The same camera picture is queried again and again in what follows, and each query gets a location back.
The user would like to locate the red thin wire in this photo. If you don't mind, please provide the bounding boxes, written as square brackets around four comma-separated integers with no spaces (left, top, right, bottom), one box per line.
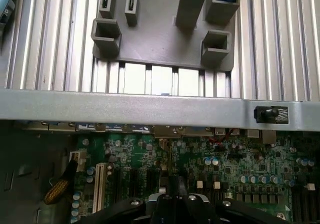
[208,128,236,145]

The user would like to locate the white power connector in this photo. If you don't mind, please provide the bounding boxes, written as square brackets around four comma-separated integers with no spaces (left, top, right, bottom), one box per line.
[69,150,86,173]

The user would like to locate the grey plastic parts rack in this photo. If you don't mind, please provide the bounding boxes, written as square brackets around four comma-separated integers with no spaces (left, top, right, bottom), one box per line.
[91,0,241,72]

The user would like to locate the white expansion slot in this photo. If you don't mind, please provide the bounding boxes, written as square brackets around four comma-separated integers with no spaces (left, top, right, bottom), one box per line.
[92,162,106,214]

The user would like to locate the yellow black braided wire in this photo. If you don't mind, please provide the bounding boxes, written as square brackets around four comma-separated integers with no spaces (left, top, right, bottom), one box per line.
[44,159,77,205]

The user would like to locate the black expansion slot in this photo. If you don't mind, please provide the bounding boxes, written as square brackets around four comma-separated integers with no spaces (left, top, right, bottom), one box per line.
[146,169,156,198]
[129,168,139,200]
[113,168,122,210]

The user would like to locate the grey metal PC case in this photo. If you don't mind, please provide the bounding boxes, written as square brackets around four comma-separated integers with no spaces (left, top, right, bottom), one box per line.
[0,88,320,224]

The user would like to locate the blue rounded plastic cover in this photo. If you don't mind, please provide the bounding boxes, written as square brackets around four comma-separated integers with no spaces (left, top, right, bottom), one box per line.
[0,0,16,29]

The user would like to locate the green motherboard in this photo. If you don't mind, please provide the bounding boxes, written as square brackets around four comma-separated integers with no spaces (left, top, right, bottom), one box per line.
[68,124,320,224]

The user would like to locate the black case latch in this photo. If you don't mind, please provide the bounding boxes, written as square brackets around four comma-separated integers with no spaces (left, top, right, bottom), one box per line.
[253,105,290,125]

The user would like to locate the metal rear port block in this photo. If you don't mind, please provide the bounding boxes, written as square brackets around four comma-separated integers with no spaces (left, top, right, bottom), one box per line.
[154,125,181,139]

